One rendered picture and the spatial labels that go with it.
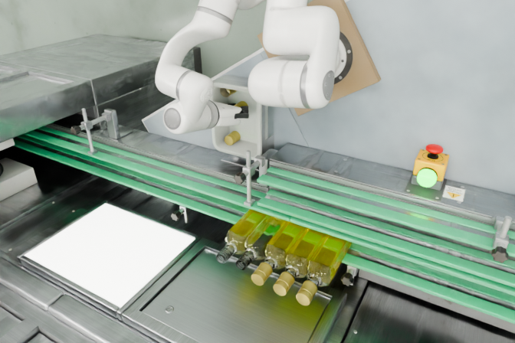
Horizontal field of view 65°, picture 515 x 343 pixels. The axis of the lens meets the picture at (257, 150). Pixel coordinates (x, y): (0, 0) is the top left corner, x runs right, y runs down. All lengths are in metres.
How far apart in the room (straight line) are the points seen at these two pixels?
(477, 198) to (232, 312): 0.65
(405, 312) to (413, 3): 0.77
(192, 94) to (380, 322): 0.73
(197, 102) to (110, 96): 0.93
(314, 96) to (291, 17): 0.16
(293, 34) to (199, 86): 0.24
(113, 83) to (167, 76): 0.88
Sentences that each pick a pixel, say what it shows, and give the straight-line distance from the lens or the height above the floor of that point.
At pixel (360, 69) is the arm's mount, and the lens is 1.07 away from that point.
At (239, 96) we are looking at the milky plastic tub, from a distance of 1.26.
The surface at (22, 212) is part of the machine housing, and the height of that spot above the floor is 1.15.
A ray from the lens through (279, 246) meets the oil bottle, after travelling 1.04.
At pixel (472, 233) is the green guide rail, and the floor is 0.93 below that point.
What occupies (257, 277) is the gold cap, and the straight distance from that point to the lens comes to 0.99.
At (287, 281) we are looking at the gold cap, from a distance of 0.97.
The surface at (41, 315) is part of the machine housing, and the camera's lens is 1.26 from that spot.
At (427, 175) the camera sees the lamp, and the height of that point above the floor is 0.85.
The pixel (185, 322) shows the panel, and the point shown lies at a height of 1.26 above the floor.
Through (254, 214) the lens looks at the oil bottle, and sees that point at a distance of 1.14.
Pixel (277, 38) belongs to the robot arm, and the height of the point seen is 1.04.
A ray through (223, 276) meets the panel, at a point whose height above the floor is 1.09.
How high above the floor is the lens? 1.77
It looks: 51 degrees down
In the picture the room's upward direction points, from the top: 129 degrees counter-clockwise
